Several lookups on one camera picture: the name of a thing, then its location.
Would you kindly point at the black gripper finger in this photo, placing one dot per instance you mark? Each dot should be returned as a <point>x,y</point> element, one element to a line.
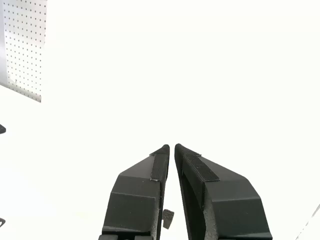
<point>135,200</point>
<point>230,212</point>

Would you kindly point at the black foam cube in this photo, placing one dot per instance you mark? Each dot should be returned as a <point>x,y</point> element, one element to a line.
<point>168,220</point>

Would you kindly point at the black flat object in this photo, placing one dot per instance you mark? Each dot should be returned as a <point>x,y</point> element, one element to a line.
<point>2,129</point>

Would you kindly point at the white pegboard panel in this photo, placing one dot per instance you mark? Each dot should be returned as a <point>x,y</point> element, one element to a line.
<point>25,50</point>

